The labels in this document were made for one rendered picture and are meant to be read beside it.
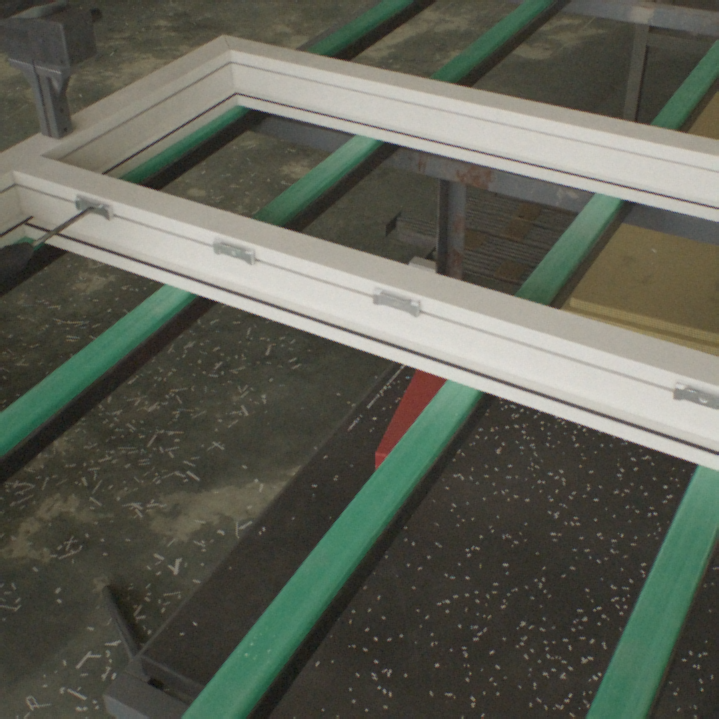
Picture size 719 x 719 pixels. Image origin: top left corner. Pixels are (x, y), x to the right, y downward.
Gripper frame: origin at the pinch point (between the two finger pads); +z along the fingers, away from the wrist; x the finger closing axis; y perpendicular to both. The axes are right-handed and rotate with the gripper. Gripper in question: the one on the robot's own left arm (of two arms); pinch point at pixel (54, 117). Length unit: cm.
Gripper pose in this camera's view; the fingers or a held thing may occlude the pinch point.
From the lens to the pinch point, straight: 136.0
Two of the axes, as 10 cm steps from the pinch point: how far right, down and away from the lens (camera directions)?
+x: -8.7, -2.9, 4.0
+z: 0.1, 8.0, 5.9
